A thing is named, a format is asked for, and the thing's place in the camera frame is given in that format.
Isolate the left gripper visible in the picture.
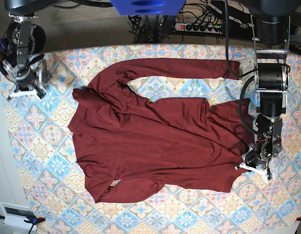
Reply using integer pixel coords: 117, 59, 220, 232
235, 143, 271, 176

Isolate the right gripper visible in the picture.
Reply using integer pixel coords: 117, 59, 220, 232
7, 59, 47, 100

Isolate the dark red t-shirt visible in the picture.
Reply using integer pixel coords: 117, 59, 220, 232
68, 58, 254, 203

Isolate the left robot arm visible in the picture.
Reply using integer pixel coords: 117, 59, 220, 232
235, 0, 295, 182

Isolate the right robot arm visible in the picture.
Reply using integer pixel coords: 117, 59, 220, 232
0, 13, 46, 100

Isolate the black round stool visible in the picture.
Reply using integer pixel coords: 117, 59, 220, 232
30, 24, 46, 54

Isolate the patterned tile tablecloth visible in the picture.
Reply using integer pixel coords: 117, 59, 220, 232
0, 44, 301, 234

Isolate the blue clamp lower left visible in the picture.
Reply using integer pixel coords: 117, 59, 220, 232
0, 215, 45, 234

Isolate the white power strip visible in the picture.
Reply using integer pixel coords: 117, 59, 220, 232
174, 23, 222, 34

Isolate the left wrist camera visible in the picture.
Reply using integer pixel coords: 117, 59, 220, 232
261, 173, 275, 184

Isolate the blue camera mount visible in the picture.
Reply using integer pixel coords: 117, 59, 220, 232
110, 0, 186, 16

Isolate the white wall vent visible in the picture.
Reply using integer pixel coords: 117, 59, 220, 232
0, 202, 34, 231

